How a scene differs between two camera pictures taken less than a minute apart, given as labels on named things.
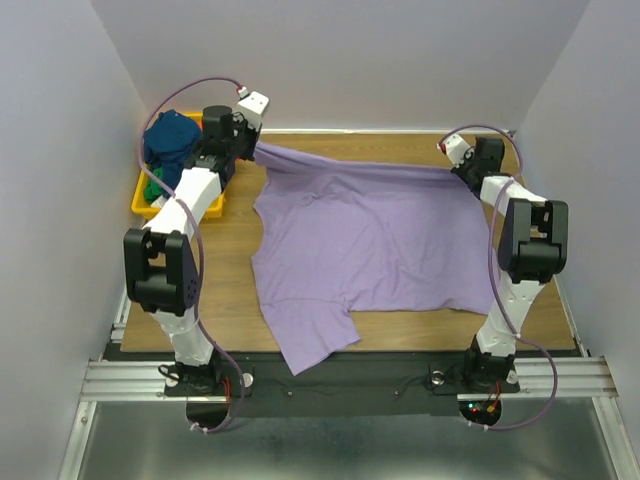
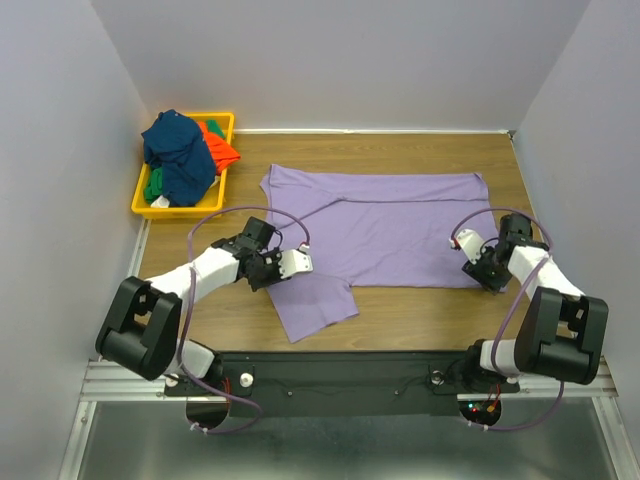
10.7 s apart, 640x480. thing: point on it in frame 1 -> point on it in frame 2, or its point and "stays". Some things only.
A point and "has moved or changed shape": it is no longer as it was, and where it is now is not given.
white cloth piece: [159, 202] stays
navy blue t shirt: [168, 144] stays
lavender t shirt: [334, 238] has moved or changed shape
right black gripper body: [464, 170] -> [487, 272]
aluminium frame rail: [116, 380] stays
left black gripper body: [245, 139] -> [267, 271]
